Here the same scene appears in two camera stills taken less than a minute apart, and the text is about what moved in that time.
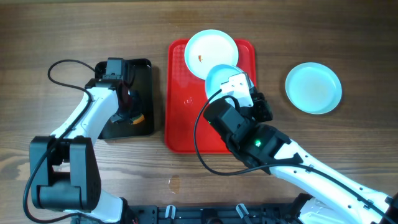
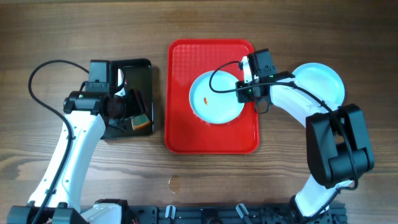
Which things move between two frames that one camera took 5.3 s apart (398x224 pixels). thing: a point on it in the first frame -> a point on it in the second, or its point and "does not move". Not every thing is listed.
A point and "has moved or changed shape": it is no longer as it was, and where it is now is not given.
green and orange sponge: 137,119 has moved or changed shape
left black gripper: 134,96 does not move
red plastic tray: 185,93 does not move
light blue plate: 209,48 -> 210,106
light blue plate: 313,88 does not move
